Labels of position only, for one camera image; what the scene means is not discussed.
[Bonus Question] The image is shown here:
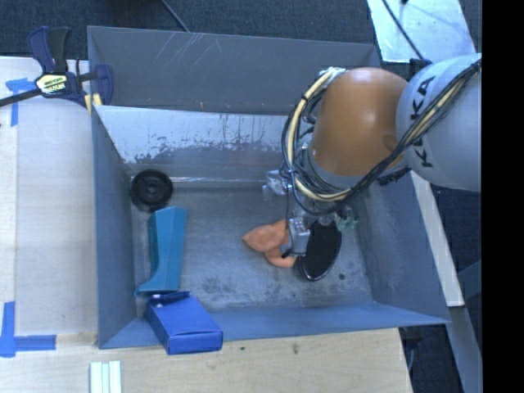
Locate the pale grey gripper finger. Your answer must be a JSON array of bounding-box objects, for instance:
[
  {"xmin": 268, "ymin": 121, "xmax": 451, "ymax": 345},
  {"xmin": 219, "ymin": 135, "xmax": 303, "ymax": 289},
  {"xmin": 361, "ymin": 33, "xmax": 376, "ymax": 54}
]
[{"xmin": 287, "ymin": 217, "xmax": 311, "ymax": 259}]

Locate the black oval dish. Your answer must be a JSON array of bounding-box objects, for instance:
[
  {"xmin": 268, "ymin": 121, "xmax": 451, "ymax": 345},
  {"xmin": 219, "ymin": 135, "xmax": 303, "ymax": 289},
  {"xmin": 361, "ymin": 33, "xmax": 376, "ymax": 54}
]
[{"xmin": 293, "ymin": 219, "xmax": 343, "ymax": 282}]

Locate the orange crumpled cloth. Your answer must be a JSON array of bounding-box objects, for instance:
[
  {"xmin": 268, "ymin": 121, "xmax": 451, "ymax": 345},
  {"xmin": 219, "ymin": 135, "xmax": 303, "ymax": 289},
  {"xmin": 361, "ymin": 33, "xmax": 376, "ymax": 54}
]
[{"xmin": 241, "ymin": 218, "xmax": 296, "ymax": 269}]

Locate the grey metal bin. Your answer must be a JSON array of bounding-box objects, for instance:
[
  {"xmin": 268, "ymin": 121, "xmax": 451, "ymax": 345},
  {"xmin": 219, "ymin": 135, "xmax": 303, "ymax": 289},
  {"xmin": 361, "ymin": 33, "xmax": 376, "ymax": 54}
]
[{"xmin": 86, "ymin": 25, "xmax": 453, "ymax": 350}]

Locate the black round ribbed disc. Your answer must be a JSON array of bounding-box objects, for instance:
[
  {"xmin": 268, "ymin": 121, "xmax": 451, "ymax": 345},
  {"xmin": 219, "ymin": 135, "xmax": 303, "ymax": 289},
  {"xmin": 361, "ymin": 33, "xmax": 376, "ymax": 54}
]
[{"xmin": 129, "ymin": 169, "xmax": 174, "ymax": 213}]

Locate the teal boot-shaped block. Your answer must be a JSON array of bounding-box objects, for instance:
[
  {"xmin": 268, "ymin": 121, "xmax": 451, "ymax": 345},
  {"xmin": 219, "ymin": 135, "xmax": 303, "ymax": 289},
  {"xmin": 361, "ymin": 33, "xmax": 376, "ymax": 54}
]
[{"xmin": 133, "ymin": 206, "xmax": 189, "ymax": 297}]

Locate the blue cardboard box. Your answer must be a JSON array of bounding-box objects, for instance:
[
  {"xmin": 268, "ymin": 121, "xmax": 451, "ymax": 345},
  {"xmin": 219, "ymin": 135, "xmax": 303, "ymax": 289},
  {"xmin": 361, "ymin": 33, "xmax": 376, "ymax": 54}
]
[{"xmin": 143, "ymin": 291, "xmax": 224, "ymax": 356}]

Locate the pale wood board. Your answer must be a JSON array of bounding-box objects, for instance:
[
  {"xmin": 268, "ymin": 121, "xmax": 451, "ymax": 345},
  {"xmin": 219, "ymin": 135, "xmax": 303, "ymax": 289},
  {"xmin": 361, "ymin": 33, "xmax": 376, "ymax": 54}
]
[{"xmin": 0, "ymin": 56, "xmax": 414, "ymax": 393}]

